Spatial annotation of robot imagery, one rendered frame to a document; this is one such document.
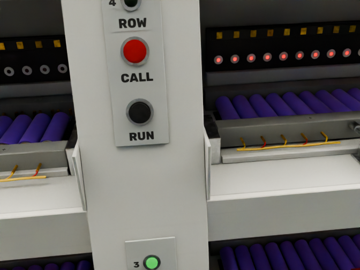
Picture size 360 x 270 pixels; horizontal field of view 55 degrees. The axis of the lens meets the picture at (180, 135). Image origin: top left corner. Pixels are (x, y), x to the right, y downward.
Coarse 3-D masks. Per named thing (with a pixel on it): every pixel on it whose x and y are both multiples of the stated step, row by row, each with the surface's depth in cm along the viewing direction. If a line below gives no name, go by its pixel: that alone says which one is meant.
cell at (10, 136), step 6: (18, 120) 37; (24, 120) 37; (30, 120) 38; (12, 126) 36; (18, 126) 36; (24, 126) 36; (6, 132) 34; (12, 132) 34; (18, 132) 35; (24, 132) 36; (6, 138) 33; (12, 138) 34; (18, 138) 34; (0, 144) 33; (6, 144) 33
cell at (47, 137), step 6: (60, 114) 38; (66, 114) 39; (54, 120) 37; (60, 120) 37; (66, 120) 38; (48, 126) 36; (54, 126) 35; (60, 126) 36; (66, 126) 37; (48, 132) 34; (54, 132) 34; (60, 132) 35; (42, 138) 33; (48, 138) 33; (54, 138) 34; (60, 138) 35
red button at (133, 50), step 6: (132, 42) 24; (138, 42) 24; (126, 48) 24; (132, 48) 24; (138, 48) 24; (144, 48) 24; (126, 54) 24; (132, 54) 24; (138, 54) 24; (144, 54) 24; (132, 60) 24; (138, 60) 24
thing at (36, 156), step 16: (16, 144) 31; (32, 144) 31; (48, 144) 31; (64, 144) 31; (0, 160) 30; (16, 160) 30; (32, 160) 31; (48, 160) 31; (64, 160) 31; (32, 176) 29
